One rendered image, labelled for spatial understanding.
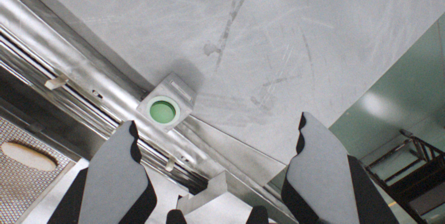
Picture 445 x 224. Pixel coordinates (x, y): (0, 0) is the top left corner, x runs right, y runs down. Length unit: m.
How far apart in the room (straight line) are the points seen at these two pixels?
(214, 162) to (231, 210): 0.12
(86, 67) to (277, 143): 0.44
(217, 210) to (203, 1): 0.44
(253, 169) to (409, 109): 2.10
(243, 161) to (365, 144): 1.95
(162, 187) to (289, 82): 0.46
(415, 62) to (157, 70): 2.08
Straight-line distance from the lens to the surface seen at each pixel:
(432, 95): 2.54
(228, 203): 0.40
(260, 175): 0.51
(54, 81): 0.39
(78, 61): 0.35
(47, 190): 0.53
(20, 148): 0.48
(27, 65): 0.44
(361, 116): 1.97
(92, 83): 0.35
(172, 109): 0.25
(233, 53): 0.30
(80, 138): 0.51
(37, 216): 0.62
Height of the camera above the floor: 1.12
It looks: 65 degrees down
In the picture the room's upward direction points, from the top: 172 degrees clockwise
